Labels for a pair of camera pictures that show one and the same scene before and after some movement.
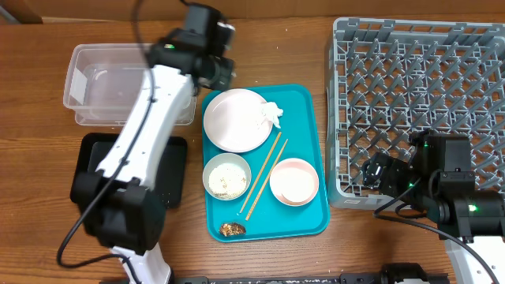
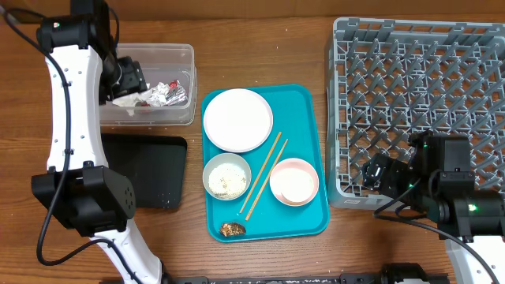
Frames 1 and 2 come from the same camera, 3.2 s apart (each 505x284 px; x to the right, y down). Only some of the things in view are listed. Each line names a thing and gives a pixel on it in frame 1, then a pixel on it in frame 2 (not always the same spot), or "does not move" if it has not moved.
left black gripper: [224, 80] -> [135, 80]
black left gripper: [391, 273] does not move
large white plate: [233, 121] does not move
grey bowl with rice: [226, 176] does not move
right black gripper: [393, 170] does not move
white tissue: [271, 110] -> [132, 99]
